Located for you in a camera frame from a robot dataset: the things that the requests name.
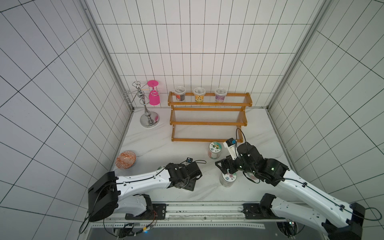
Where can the jar with flower lid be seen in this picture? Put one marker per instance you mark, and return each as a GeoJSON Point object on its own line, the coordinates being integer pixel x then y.
{"type": "Point", "coordinates": [215, 149]}

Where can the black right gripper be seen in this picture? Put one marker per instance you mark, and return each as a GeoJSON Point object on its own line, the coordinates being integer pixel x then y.
{"type": "Point", "coordinates": [227, 165]}

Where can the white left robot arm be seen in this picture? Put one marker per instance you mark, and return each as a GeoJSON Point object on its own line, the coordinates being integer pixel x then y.
{"type": "Point", "coordinates": [113, 194]}

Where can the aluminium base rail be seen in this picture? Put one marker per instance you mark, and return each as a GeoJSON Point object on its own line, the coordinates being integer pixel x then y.
{"type": "Point", "coordinates": [210, 211]}

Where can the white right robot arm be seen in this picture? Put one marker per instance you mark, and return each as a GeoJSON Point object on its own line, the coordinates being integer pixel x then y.
{"type": "Point", "coordinates": [336, 219]}

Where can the jar with pink floral lid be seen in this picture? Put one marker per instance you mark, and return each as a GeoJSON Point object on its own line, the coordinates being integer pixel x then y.
{"type": "Point", "coordinates": [227, 180]}

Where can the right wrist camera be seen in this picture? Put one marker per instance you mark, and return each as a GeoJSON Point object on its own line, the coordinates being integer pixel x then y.
{"type": "Point", "coordinates": [231, 146]}

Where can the pink plastic wine glass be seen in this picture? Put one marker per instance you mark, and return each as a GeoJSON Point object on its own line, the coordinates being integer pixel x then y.
{"type": "Point", "coordinates": [154, 95]}

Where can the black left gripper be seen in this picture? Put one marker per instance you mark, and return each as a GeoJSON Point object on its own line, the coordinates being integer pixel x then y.
{"type": "Point", "coordinates": [190, 185]}

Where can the orange wooden tiered shelf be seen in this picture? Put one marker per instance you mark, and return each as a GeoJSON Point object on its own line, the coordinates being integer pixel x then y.
{"type": "Point", "coordinates": [231, 112]}

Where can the clear cup with yellow label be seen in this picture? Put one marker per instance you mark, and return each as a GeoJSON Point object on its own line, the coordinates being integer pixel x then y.
{"type": "Point", "coordinates": [199, 94]}

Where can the silver glass holder stand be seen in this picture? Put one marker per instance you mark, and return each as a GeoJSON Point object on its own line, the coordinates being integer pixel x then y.
{"type": "Point", "coordinates": [148, 119]}

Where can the clear cup with purple label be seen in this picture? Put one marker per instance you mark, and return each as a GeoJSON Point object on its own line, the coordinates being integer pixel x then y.
{"type": "Point", "coordinates": [220, 94]}

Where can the clear cup with dark seeds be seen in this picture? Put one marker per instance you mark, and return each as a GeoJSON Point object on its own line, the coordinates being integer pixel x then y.
{"type": "Point", "coordinates": [180, 93]}

